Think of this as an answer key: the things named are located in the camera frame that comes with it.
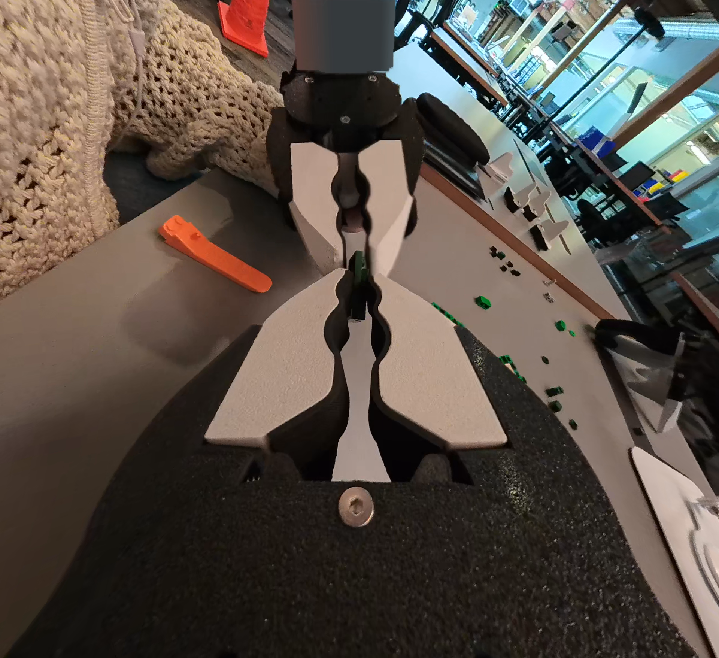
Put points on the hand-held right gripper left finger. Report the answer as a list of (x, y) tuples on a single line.
[(281, 383)]

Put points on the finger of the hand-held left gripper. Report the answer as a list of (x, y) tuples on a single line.
[(314, 192), (390, 192)]

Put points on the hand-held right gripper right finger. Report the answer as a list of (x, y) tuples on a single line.
[(438, 383)]

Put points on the dark green brick plate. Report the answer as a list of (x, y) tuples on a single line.
[(358, 276)]

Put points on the person's left forearm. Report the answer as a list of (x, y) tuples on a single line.
[(196, 107)]

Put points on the green brick build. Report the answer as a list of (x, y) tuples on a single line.
[(511, 366)]

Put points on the person's left hand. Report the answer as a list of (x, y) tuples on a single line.
[(353, 218)]

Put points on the black padded cushion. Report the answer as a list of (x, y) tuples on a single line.
[(449, 130)]

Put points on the scattered small green bricks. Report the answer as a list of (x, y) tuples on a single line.
[(482, 302)]

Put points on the wood-edged grey table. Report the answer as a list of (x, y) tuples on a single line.
[(427, 68)]

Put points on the white pointed tool holder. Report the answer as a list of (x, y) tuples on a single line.
[(539, 208), (550, 231), (497, 166), (522, 200)]

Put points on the orange brick separator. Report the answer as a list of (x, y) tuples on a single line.
[(219, 259)]

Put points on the person's dark trousers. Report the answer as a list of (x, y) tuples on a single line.
[(140, 186)]

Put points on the grey pointed tool holder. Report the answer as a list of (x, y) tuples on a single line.
[(646, 366)]

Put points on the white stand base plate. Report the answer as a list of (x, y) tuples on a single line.
[(674, 500)]

